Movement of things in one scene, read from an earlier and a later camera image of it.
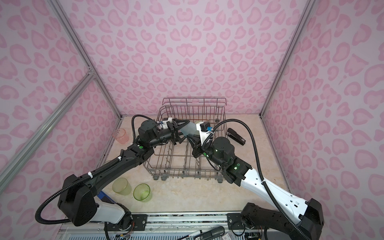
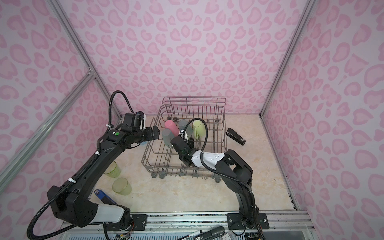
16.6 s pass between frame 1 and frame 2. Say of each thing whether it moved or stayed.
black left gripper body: moved
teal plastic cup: moved
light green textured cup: stayed
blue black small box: stayed
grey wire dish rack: stayed
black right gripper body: moved
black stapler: stayed
